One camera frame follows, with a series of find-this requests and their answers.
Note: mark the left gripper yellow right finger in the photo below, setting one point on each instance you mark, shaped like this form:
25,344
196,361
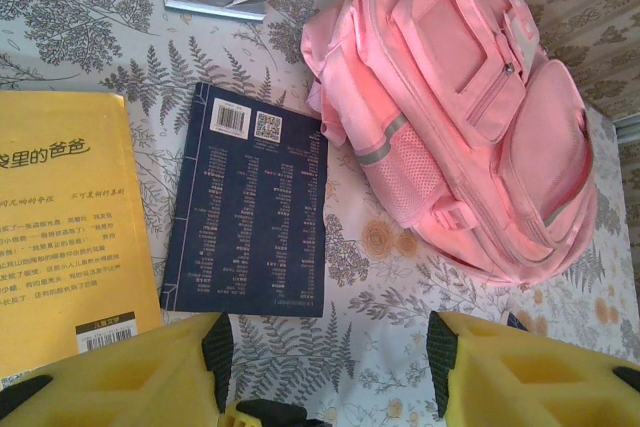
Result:
525,387

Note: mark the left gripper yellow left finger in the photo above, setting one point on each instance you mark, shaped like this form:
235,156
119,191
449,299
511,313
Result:
125,382

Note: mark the yellow paperback book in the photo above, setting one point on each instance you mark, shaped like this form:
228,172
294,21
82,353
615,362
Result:
65,222

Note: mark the thin dark blue book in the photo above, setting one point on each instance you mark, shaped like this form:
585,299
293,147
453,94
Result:
250,207

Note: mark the pink backpack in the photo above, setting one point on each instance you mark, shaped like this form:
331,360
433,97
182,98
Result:
450,97

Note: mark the floral tablecloth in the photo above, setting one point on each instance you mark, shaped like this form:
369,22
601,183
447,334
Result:
75,22

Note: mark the aluminium frame post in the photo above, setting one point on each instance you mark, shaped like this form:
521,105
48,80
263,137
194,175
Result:
630,127

